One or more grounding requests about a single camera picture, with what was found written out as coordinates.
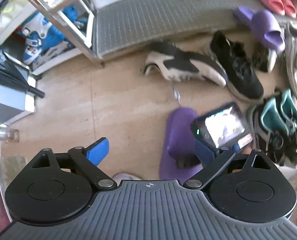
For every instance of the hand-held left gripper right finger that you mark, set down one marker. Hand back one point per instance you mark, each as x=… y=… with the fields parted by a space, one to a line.
x=203 y=153

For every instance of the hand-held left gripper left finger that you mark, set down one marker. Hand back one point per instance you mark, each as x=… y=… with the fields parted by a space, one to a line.
x=98 y=151

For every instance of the black sneaker teal lining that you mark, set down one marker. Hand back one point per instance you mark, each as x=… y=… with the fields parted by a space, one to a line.
x=292 y=110
x=257 y=120

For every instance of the purple slipper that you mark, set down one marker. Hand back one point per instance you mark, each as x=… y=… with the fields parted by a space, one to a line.
x=263 y=25
x=178 y=130

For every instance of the white mesh sneaker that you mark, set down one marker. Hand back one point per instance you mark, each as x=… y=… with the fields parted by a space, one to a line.
x=126 y=176

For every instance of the black sneaker white sole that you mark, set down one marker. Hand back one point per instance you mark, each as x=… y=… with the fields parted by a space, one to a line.
x=241 y=72
x=259 y=55

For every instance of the navy white sneaker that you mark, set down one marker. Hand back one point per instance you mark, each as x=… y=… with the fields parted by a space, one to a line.
x=188 y=65

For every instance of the grey sneaker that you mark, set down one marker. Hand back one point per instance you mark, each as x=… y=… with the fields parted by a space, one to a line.
x=294 y=62

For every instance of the metal shoe rack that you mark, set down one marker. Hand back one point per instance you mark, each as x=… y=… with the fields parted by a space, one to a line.
x=163 y=17

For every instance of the glass bottle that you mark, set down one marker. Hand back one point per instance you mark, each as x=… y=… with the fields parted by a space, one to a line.
x=3 y=134

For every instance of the grey cabinet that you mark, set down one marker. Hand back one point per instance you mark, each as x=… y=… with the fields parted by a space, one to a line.
x=6 y=100

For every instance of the black umbrella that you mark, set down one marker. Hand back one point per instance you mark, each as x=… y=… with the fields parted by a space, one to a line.
x=13 y=77

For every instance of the white storage shelf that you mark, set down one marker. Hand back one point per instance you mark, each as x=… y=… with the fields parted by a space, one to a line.
x=88 y=30

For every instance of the green white package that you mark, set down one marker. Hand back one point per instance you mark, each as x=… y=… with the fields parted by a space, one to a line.
x=8 y=17

